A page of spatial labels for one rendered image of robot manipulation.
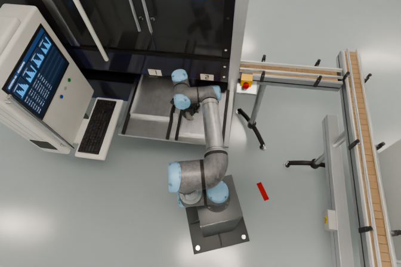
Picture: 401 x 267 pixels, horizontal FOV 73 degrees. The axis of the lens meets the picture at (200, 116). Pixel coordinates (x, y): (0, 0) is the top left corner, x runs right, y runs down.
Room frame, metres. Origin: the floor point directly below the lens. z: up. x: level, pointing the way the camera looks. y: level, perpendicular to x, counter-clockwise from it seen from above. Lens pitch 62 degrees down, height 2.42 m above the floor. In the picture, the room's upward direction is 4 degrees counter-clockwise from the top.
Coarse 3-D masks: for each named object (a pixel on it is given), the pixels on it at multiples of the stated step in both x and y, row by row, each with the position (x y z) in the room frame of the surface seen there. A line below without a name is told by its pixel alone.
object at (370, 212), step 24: (360, 72) 1.02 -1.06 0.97; (360, 96) 0.86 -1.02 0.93; (360, 120) 0.69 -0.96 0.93; (360, 144) 0.53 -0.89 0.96; (384, 144) 0.51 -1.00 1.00; (360, 168) 0.40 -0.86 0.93; (360, 192) 0.27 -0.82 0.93; (360, 216) 0.16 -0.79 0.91; (384, 216) 0.14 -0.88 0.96; (360, 240) 0.05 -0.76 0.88; (384, 240) 0.04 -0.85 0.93; (360, 264) -0.06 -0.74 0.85; (384, 264) -0.06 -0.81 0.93
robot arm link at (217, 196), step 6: (216, 186) 0.34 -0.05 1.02; (222, 186) 0.34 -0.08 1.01; (204, 192) 0.32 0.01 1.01; (210, 192) 0.31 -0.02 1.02; (216, 192) 0.31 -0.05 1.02; (222, 192) 0.31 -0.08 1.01; (228, 192) 0.31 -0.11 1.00; (204, 198) 0.29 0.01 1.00; (210, 198) 0.28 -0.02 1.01; (216, 198) 0.28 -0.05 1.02; (222, 198) 0.28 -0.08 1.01; (204, 204) 0.27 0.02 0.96; (210, 204) 0.27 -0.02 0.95; (216, 204) 0.27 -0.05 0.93; (222, 204) 0.27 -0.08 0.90
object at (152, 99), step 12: (144, 84) 1.12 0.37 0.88; (156, 84) 1.11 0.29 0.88; (168, 84) 1.10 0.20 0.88; (144, 96) 1.02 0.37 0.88; (156, 96) 1.01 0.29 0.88; (168, 96) 1.01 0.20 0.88; (132, 108) 0.92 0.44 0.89; (144, 108) 0.92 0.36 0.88; (156, 108) 0.92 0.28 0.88; (168, 108) 0.91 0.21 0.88
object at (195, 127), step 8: (224, 96) 0.97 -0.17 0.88; (200, 104) 0.92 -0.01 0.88; (224, 104) 0.89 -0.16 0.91; (200, 112) 0.86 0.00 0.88; (184, 120) 0.81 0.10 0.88; (192, 120) 0.81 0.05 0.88; (200, 120) 0.80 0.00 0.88; (184, 128) 0.76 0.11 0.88; (192, 128) 0.75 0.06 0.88; (200, 128) 0.75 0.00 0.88
